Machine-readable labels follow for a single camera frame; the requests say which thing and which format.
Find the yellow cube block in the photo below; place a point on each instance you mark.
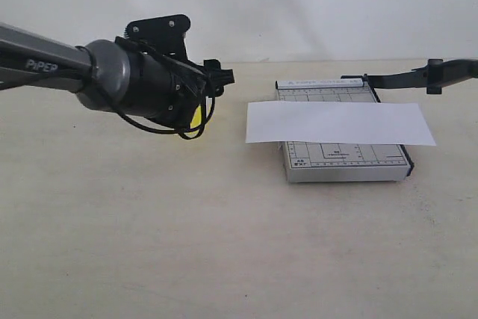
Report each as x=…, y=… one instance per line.
x=196, y=121

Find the black cutter blade arm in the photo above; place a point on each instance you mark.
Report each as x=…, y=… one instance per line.
x=433, y=77

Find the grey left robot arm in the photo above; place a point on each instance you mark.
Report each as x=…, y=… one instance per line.
x=98, y=73

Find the white paper strip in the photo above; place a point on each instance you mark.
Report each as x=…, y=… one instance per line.
x=373, y=123

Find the grey paper cutter base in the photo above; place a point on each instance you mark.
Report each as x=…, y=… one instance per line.
x=325, y=162

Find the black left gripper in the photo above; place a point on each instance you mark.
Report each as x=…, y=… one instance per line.
x=169, y=92

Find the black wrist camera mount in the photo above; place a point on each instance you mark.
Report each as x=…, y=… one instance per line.
x=155, y=38

